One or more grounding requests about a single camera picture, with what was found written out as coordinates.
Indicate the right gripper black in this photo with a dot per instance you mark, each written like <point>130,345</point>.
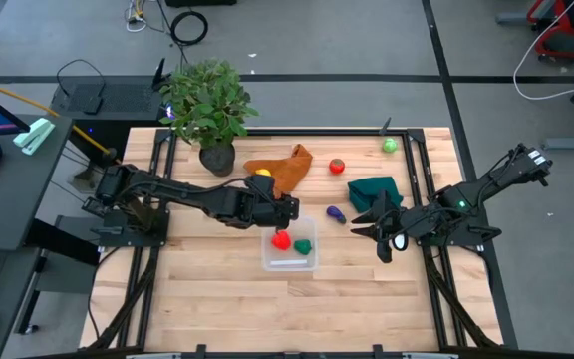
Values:
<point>411,222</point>

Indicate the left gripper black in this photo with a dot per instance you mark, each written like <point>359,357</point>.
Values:
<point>272,212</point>

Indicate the red toy bell pepper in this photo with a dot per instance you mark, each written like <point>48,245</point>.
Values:
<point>282,242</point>

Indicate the dark green toy bell pepper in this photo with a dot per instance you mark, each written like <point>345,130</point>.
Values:
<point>303,247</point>

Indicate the yellow toy lemon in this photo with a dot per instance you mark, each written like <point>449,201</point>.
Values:
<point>263,172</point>

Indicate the red toy tomato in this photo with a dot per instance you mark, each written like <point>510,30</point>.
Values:
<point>337,166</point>

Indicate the light green toy fruit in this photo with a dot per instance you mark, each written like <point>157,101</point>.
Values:
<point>389,145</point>

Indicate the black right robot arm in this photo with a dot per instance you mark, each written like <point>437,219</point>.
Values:
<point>496,179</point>

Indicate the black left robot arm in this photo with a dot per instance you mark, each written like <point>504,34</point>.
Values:
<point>192,192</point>

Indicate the clear plastic tupperware container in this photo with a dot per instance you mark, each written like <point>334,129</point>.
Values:
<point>289,264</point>

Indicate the dark green cloth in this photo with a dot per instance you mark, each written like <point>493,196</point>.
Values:
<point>367,192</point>

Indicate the purple toy eggplant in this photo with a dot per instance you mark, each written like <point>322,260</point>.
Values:
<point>336,214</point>

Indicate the orange-brown cloth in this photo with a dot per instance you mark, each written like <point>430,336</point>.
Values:
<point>289,167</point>

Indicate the short black rod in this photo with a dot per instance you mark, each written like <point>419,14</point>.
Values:
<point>385,127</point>

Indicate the black table clamp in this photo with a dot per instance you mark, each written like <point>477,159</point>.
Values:
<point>200,351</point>
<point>377,351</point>

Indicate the green plant in black pot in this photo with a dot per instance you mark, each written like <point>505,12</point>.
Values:
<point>207,105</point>

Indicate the black antenna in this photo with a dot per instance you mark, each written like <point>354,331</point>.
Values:
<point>160,75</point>

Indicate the black computer tower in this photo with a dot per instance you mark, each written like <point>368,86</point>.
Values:
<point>122,97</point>

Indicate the small black box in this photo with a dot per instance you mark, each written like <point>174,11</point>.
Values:
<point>92,105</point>

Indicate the mint green stapler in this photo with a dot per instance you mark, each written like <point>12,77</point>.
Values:
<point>35,134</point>

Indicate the black desk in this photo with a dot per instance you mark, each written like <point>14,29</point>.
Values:
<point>8,209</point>

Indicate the black aluminium table frame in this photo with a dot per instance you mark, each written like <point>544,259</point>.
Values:
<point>317,132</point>

